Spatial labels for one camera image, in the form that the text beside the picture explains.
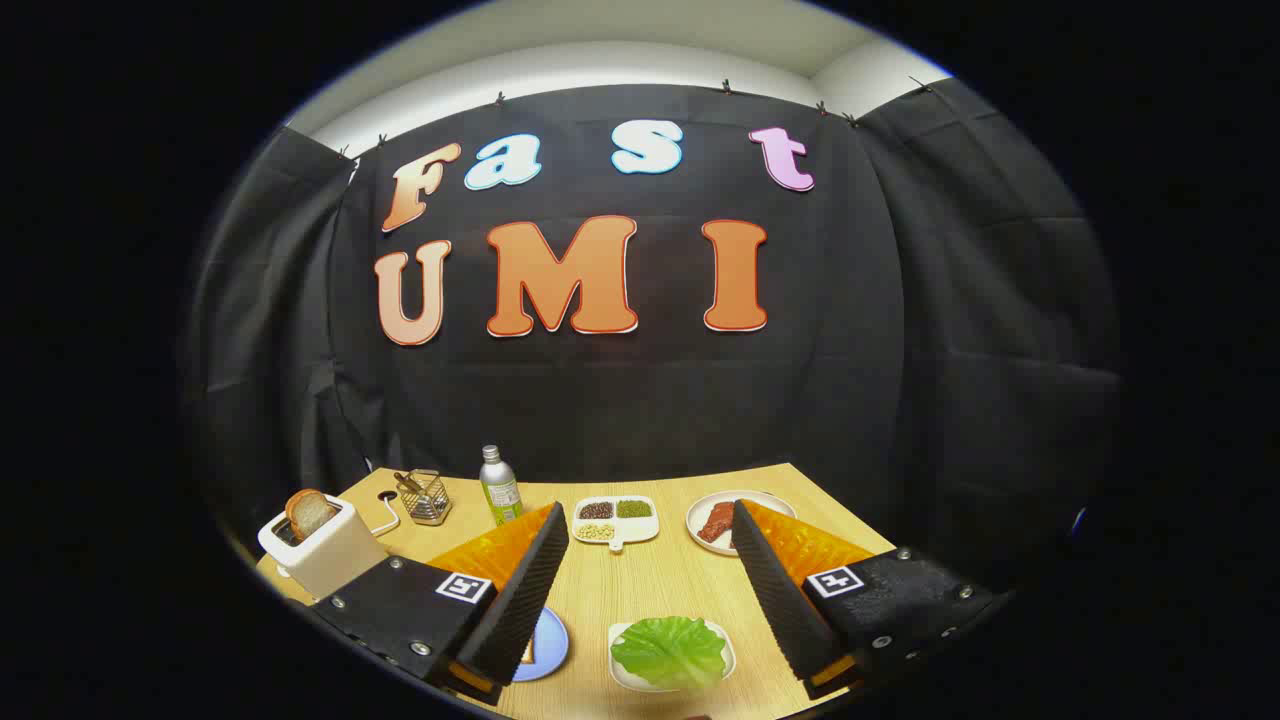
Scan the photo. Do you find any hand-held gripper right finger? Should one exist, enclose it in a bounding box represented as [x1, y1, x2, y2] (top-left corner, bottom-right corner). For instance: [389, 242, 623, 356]
[731, 498, 1001, 701]

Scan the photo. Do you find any white toaster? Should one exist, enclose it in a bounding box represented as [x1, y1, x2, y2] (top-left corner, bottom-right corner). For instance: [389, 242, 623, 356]
[257, 495, 389, 602]

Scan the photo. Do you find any metal wire basket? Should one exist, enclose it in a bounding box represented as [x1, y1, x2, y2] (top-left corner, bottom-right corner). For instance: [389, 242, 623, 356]
[400, 469, 453, 527]

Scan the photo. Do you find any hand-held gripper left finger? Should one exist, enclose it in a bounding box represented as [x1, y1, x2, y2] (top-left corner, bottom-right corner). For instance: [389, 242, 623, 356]
[310, 502, 570, 704]

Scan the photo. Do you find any square white plate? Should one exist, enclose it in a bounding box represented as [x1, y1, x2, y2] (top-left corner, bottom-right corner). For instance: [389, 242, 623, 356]
[608, 618, 738, 694]

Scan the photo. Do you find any round white plate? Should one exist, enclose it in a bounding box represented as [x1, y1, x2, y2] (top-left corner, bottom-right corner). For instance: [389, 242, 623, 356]
[686, 490, 798, 557]

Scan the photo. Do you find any blue plate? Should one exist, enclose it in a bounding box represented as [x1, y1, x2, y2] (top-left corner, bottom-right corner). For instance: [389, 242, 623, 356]
[512, 606, 570, 683]

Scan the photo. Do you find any green lettuce leaf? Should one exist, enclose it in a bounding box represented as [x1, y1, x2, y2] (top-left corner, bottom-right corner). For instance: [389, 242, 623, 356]
[611, 616, 728, 689]

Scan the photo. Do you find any toasted bread slice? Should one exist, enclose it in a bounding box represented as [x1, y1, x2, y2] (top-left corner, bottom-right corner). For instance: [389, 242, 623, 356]
[285, 489, 339, 542]

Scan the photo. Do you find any white divided dish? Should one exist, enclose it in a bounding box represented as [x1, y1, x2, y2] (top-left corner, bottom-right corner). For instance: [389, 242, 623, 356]
[573, 495, 661, 553]

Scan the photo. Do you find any green label metal bottle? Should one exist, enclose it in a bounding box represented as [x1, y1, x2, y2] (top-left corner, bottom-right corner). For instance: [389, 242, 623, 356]
[479, 445, 524, 527]

